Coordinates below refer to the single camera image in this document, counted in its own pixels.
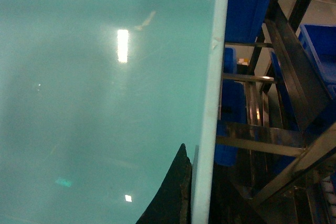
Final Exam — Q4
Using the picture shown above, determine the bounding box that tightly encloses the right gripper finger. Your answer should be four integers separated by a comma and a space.
137, 144, 192, 224

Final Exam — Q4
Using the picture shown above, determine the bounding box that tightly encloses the turquoise plastic bin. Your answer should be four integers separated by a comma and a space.
1, 0, 228, 223

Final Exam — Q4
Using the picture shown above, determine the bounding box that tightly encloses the large blue bin right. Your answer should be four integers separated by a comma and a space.
299, 24, 335, 85

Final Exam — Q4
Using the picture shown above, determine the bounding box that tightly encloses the large blue bin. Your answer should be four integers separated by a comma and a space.
299, 24, 335, 85
225, 0, 270, 43

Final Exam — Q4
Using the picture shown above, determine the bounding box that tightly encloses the large blue bin centre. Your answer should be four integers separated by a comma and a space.
225, 0, 270, 43

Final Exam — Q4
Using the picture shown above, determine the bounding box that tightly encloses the blue bin below rail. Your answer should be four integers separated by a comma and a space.
214, 47, 247, 167

